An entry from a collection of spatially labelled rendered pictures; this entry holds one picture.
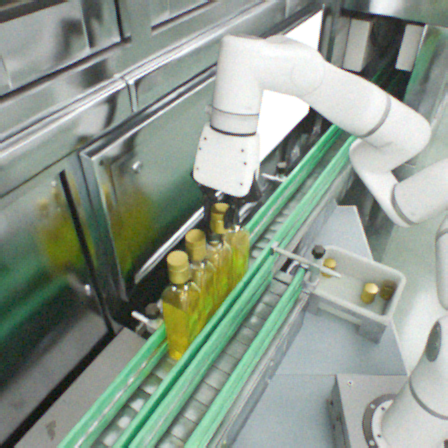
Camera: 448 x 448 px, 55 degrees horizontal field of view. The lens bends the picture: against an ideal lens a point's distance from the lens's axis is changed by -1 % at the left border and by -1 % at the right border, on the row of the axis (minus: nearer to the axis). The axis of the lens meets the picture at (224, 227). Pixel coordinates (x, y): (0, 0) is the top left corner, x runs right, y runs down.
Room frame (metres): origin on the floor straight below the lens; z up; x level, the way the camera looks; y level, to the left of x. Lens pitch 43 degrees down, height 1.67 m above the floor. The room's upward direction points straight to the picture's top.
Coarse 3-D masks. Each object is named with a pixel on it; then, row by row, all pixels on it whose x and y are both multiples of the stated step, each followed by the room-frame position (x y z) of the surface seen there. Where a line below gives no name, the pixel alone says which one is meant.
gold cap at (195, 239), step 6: (186, 234) 0.54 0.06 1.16; (192, 234) 0.54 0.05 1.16; (198, 234) 0.54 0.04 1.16; (204, 234) 0.54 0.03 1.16; (186, 240) 0.52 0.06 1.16; (192, 240) 0.52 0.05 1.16; (198, 240) 0.52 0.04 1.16; (204, 240) 0.53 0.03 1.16; (186, 246) 0.53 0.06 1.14; (192, 246) 0.52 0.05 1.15; (198, 246) 0.52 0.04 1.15; (204, 246) 0.53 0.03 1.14; (186, 252) 0.53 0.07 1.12; (192, 252) 0.52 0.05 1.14; (198, 252) 0.52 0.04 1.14; (204, 252) 0.52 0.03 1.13; (192, 258) 0.52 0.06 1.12; (198, 258) 0.52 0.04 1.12
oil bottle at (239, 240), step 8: (240, 224) 0.64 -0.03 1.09; (232, 232) 0.61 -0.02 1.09; (240, 232) 0.62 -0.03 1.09; (248, 232) 0.63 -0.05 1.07; (224, 240) 0.61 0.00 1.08; (232, 240) 0.60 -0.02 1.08; (240, 240) 0.61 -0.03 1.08; (248, 240) 0.63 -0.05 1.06; (232, 248) 0.59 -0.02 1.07; (240, 248) 0.60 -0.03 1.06; (248, 248) 0.63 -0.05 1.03; (232, 256) 0.60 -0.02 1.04; (240, 256) 0.60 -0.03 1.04; (232, 264) 0.59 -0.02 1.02; (240, 264) 0.60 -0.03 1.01; (232, 272) 0.59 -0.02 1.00; (240, 272) 0.61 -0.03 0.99; (232, 280) 0.59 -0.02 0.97; (232, 288) 0.59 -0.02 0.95
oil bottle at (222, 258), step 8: (208, 248) 0.57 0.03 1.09; (224, 248) 0.57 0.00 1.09; (208, 256) 0.56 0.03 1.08; (216, 256) 0.56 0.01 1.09; (224, 256) 0.56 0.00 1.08; (216, 264) 0.55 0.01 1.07; (224, 264) 0.56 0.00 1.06; (224, 272) 0.56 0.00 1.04; (224, 280) 0.56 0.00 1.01; (224, 288) 0.56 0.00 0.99; (224, 296) 0.56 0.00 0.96
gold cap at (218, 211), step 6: (216, 204) 0.59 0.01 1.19; (222, 204) 0.59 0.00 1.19; (216, 210) 0.57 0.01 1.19; (222, 210) 0.57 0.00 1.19; (216, 216) 0.56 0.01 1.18; (222, 216) 0.56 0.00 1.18; (216, 222) 0.56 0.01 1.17; (222, 222) 0.56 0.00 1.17; (216, 228) 0.56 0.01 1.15; (222, 228) 0.56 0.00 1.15
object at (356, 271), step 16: (336, 256) 0.81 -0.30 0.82; (352, 256) 0.79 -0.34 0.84; (320, 272) 0.79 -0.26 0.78; (352, 272) 0.78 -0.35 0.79; (368, 272) 0.76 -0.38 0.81; (384, 272) 0.74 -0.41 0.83; (400, 272) 0.73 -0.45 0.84; (320, 288) 0.74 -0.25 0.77; (336, 288) 0.74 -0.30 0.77; (352, 288) 0.74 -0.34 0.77; (400, 288) 0.68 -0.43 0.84; (352, 304) 0.63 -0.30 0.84; (368, 304) 0.68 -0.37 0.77; (384, 304) 0.69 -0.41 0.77; (384, 320) 0.59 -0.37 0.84
